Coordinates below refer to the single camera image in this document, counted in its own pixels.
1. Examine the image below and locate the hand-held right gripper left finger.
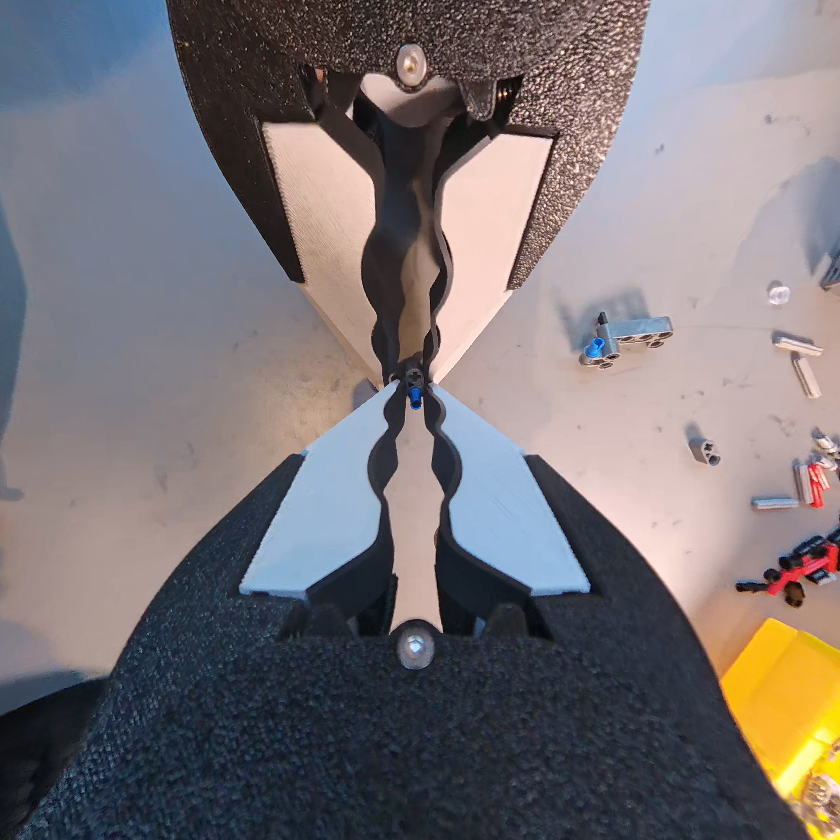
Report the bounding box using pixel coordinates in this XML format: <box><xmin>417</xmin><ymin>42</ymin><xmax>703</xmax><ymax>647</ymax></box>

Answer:
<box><xmin>238</xmin><ymin>382</ymin><xmax>404</xmax><ymax>636</ymax></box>

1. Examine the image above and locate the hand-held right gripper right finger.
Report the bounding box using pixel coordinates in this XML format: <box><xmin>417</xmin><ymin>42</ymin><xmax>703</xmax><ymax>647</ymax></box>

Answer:
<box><xmin>425</xmin><ymin>382</ymin><xmax>592</xmax><ymax>636</ymax></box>

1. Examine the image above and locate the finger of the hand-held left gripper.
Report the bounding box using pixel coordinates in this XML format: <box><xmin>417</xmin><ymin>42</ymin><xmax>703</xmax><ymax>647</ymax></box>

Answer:
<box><xmin>428</xmin><ymin>130</ymin><xmax>557</xmax><ymax>386</ymax></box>
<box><xmin>261</xmin><ymin>119</ymin><xmax>396</xmax><ymax>386</ymax></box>

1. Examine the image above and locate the grey desk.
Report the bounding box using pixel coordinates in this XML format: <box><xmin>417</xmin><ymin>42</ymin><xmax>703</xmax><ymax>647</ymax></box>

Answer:
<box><xmin>0</xmin><ymin>0</ymin><xmax>840</xmax><ymax>716</ymax></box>

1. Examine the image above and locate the grey bent beam assembly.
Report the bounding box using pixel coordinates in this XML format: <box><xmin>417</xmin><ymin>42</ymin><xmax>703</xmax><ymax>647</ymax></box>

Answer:
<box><xmin>578</xmin><ymin>314</ymin><xmax>676</xmax><ymax>372</ymax></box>

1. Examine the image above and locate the pile of small connector pins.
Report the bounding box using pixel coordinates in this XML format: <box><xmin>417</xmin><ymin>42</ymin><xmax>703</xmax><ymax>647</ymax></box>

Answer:
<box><xmin>735</xmin><ymin>427</ymin><xmax>840</xmax><ymax>609</ymax></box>

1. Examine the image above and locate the yellow parts bin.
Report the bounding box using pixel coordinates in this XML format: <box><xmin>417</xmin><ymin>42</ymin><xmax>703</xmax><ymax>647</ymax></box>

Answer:
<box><xmin>720</xmin><ymin>617</ymin><xmax>840</xmax><ymax>834</ymax></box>

